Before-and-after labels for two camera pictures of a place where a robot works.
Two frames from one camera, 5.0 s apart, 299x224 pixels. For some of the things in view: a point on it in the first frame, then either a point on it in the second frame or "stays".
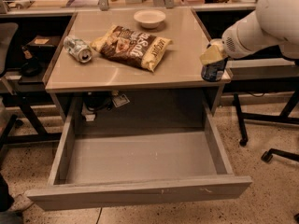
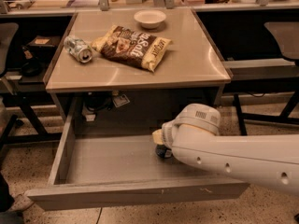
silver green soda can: x=78 y=49 stays
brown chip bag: x=131 y=47 stays
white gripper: x=234 y=44 to x=167 y=133
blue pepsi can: x=212 y=72 to x=163 y=151
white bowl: x=149 y=19 stays
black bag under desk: x=31 y=65 stays
